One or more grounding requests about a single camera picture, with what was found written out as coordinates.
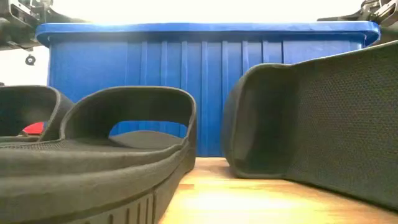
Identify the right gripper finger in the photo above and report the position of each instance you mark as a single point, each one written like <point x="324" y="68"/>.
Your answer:
<point x="342" y="18"/>

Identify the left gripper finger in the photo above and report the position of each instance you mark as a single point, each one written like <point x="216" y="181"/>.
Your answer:
<point x="65" y="18"/>

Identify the black slide sandal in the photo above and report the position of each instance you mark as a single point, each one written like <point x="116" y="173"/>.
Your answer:
<point x="77" y="174"/>
<point x="342" y="124"/>
<point x="18" y="105"/>

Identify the red background bin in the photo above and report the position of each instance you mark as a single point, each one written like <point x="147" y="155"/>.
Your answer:
<point x="35" y="129"/>

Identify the large blue plastic bin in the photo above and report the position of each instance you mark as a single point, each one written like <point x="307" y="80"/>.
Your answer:
<point x="202" y="77"/>

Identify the round black background fixture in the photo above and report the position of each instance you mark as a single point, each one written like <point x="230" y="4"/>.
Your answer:
<point x="30" y="59"/>

